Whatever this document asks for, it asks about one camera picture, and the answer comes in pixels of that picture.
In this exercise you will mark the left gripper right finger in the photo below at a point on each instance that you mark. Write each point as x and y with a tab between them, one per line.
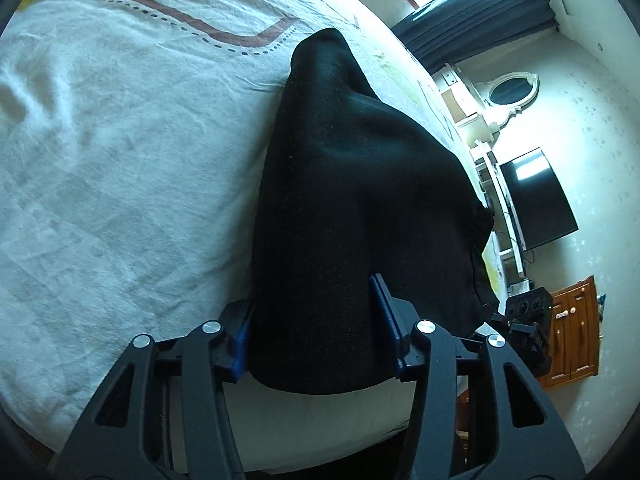
477	410

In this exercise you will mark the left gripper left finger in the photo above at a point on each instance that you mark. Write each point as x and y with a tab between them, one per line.
160	412

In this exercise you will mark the black pants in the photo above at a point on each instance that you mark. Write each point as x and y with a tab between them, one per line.
353	188

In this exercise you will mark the wooden cabinet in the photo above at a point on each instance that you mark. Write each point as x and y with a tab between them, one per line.
574	334

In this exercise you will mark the white tv console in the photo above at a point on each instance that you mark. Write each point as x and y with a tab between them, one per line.
493	183

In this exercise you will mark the black flat screen television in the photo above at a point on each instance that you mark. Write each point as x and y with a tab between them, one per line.
541	209

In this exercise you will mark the white dressing table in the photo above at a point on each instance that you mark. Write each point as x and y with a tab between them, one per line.
466	107

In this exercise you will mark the white oval vanity mirror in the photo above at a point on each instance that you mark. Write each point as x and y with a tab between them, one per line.
507	96

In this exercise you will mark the dark blue right curtain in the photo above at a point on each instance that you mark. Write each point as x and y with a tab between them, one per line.
450	31

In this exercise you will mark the patterned white bed sheet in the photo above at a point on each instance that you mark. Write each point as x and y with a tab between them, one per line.
133	136

